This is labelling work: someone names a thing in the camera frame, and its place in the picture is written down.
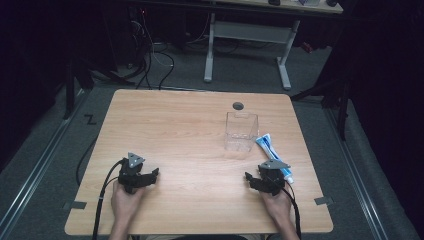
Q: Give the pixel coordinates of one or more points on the metal floor rail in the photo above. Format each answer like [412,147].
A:
[356,176]
[40,160]

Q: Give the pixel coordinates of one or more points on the grey tape piece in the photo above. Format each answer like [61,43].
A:
[323,200]
[76,205]

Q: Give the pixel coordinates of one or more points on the clear plastic container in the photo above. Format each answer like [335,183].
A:
[240,131]

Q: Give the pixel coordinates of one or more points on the person's left hand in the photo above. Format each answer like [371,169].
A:
[125,205]

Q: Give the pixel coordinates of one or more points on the person's right hand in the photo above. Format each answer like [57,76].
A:
[278,206]

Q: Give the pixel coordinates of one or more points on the dark computer tower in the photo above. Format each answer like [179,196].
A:
[137,36]

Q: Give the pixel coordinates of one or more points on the blue and white toothpaste tube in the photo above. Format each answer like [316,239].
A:
[271,151]

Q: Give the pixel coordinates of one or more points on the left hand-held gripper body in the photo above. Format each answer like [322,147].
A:
[130,173]

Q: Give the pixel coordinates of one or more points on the grey-legged background desk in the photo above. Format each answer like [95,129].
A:
[248,31]

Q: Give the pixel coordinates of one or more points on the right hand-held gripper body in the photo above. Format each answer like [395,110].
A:
[271,178]

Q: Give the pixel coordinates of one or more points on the black stand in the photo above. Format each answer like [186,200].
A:
[341,110]
[70,90]

